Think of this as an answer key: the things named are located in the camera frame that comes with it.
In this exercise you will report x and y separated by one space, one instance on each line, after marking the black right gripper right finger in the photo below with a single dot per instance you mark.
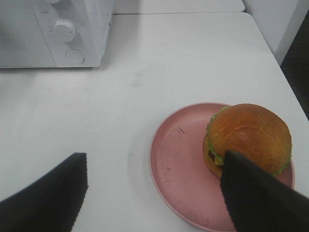
257 201

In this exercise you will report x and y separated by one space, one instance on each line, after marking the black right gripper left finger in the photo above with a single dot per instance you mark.
50 204

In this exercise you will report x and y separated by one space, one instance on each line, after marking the toy burger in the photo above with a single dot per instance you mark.
252 130

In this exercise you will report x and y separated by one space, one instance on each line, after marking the pink round plate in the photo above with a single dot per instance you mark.
181 176

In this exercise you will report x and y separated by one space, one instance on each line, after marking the round white door button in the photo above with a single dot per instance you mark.
75 56

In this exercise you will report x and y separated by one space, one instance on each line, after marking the white microwave door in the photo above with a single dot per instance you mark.
22 43

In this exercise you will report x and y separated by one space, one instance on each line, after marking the white microwave oven body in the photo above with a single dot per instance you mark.
92 20

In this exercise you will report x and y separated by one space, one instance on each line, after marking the white right partition panel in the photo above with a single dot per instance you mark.
279 22

